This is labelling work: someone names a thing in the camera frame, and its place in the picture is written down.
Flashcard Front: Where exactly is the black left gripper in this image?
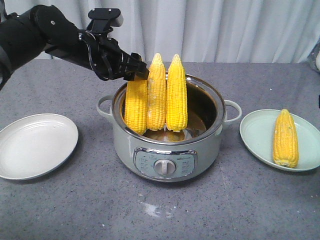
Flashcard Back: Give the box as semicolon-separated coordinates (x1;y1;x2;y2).
78;31;149;81

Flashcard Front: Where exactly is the pale patchy corn cob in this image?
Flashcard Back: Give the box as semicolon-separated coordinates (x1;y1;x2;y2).
147;53;167;131

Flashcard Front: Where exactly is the yellow corn cob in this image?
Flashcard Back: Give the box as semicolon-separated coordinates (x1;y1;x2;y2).
124;77;148;135
166;54;188;132
273;109;300;168

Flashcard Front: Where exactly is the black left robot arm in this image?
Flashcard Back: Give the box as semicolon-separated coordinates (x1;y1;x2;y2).
0;1;149;87

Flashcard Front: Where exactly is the green plate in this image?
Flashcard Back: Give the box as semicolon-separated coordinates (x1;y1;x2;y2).
239;109;320;172

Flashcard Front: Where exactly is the grey curtain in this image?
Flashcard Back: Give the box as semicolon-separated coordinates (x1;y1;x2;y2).
0;0;320;64

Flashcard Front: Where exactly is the green electric cooking pot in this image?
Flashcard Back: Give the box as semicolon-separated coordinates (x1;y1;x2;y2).
96;74;242;182

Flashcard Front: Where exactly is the white plate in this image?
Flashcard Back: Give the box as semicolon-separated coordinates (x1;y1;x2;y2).
0;113;79;180

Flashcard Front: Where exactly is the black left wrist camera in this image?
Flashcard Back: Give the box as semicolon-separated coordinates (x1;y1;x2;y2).
86;8;124;34

